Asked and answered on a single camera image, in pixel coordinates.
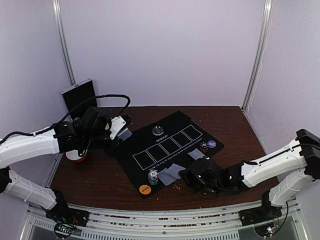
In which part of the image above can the aluminium poker chip case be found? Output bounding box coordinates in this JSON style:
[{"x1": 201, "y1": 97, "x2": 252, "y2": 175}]
[{"x1": 60, "y1": 78, "x2": 97, "y2": 120}]

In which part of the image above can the black poker mat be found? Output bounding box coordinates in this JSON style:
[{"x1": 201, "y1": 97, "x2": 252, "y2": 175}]
[{"x1": 114, "y1": 110, "x2": 224, "y2": 199}]

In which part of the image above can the orange white bowl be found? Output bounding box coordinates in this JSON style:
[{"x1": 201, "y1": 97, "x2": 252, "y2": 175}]
[{"x1": 65, "y1": 150, "x2": 88, "y2": 163}]

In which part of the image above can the orange big blind button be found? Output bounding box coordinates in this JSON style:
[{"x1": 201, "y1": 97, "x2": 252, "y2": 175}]
[{"x1": 138, "y1": 184, "x2": 152, "y2": 195}]

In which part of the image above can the clear dealer button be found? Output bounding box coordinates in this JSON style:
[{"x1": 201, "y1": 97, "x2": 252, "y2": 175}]
[{"x1": 152, "y1": 126, "x2": 164, "y2": 136}]

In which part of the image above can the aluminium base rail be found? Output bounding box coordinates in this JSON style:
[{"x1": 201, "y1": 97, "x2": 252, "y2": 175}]
[{"x1": 23, "y1": 196, "x2": 305, "y2": 240}]

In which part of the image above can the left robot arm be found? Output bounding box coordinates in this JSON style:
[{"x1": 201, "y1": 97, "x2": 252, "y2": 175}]
[{"x1": 0, "y1": 107, "x2": 132, "y2": 222}]

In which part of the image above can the black braided cable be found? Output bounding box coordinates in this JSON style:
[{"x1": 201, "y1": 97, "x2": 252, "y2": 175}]
[{"x1": 67, "y1": 93, "x2": 131, "y2": 118}]

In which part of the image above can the purple small blind button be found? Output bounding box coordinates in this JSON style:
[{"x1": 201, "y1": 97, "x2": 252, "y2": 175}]
[{"x1": 207, "y1": 140, "x2": 217, "y2": 149}]

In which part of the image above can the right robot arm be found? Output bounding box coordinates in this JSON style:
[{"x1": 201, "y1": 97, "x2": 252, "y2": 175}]
[{"x1": 179, "y1": 129, "x2": 320, "y2": 221}]

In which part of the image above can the aluminium frame post left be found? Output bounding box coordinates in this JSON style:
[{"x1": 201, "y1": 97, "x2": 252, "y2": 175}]
[{"x1": 52, "y1": 0, "x2": 76, "y2": 86}]

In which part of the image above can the multicolour poker chip stack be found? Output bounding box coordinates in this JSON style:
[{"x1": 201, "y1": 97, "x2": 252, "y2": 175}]
[{"x1": 148, "y1": 169, "x2": 159, "y2": 186}]

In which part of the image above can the dealt playing card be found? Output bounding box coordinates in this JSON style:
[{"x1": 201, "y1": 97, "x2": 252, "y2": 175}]
[
  {"x1": 188, "y1": 148, "x2": 206, "y2": 161},
  {"x1": 158, "y1": 169, "x2": 177, "y2": 186},
  {"x1": 165, "y1": 163, "x2": 186, "y2": 179}
]

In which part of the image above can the small poker chip stack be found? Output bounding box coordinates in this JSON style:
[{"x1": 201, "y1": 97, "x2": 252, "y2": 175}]
[{"x1": 199, "y1": 142, "x2": 209, "y2": 153}]

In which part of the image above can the aluminium frame post right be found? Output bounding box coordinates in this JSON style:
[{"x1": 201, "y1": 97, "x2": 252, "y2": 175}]
[{"x1": 242, "y1": 0, "x2": 274, "y2": 113}]

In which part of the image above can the aluminium frame post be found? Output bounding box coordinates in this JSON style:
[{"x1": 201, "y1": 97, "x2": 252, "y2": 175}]
[
  {"x1": 52, "y1": 0, "x2": 76, "y2": 86},
  {"x1": 242, "y1": 0, "x2": 274, "y2": 113}
]

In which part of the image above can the blue playing card deck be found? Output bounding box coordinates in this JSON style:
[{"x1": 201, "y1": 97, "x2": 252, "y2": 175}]
[{"x1": 117, "y1": 127, "x2": 132, "y2": 142}]

